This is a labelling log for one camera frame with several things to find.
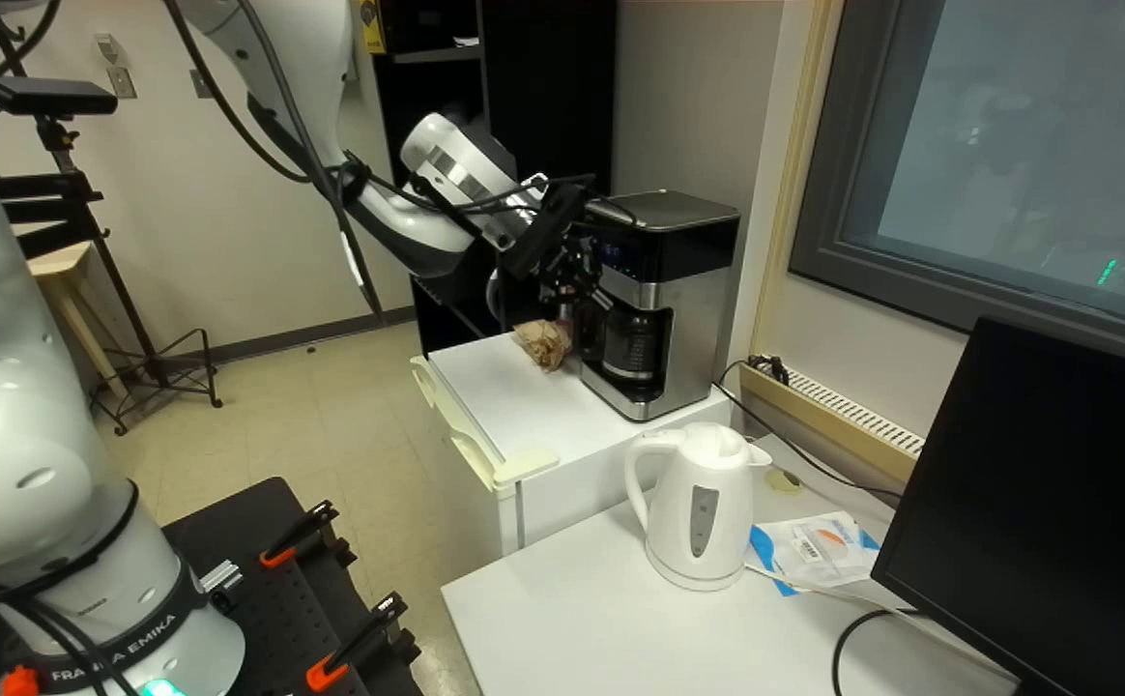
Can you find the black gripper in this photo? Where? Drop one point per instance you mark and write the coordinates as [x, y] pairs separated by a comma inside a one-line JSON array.
[[559, 228]]

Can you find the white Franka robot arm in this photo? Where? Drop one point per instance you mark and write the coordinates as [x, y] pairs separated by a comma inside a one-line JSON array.
[[23, 428]]

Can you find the black and silver coffeemaker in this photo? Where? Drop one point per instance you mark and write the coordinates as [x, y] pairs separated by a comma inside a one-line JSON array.
[[664, 302]]

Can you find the brown fuzzy toy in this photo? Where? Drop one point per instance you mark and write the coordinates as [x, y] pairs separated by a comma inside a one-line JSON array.
[[542, 347]]

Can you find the white mini fridge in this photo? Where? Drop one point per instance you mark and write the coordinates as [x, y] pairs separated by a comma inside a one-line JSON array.
[[547, 421]]

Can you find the tall black cabinet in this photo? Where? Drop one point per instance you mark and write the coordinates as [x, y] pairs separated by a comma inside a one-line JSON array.
[[523, 80]]

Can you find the white electric kettle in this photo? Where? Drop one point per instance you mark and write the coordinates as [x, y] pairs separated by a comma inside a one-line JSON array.
[[700, 507]]

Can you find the beige baseboard heater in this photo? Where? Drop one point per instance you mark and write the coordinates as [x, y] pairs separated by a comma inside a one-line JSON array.
[[832, 422]]

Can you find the blue and white paper packet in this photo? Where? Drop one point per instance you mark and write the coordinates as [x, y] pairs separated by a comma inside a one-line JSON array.
[[818, 548]]

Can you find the orange and black clamp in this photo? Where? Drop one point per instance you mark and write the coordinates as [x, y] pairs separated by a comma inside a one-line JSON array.
[[301, 535], [354, 642]]

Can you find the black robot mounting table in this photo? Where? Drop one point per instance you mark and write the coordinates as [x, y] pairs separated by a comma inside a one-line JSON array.
[[265, 606]]

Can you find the grey framed window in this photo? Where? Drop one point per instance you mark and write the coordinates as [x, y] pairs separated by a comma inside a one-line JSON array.
[[1028, 142]]

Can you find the wooden stool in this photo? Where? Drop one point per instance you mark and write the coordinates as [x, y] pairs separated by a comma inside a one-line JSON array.
[[72, 302]]

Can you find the black computer monitor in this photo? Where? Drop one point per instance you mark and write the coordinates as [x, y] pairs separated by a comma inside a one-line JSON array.
[[1051, 517]]

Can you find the black camera tripod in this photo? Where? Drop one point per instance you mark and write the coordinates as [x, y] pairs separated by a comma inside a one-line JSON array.
[[100, 256]]

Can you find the black camera on tripod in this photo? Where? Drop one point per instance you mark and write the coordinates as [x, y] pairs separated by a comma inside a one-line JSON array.
[[44, 96]]

